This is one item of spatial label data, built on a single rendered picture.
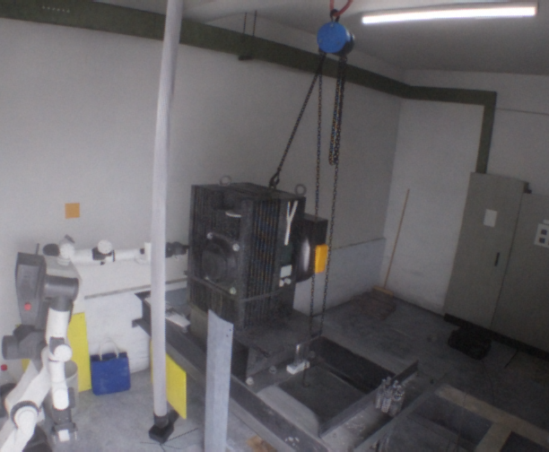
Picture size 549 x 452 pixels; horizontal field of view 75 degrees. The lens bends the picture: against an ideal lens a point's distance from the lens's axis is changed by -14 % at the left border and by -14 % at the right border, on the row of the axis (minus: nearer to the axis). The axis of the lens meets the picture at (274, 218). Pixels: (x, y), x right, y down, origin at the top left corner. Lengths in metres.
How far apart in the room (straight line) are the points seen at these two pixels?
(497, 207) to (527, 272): 0.73
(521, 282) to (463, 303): 0.72
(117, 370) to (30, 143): 1.68
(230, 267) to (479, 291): 3.22
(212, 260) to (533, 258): 3.30
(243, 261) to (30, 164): 1.43
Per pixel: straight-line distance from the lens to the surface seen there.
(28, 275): 1.91
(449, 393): 2.49
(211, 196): 2.21
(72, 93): 2.69
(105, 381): 3.17
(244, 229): 1.99
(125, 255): 2.22
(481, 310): 4.75
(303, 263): 2.36
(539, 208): 4.39
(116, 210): 2.93
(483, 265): 4.62
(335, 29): 1.96
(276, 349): 2.10
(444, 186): 4.95
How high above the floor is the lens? 1.98
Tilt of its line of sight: 13 degrees down
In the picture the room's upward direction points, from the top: 6 degrees clockwise
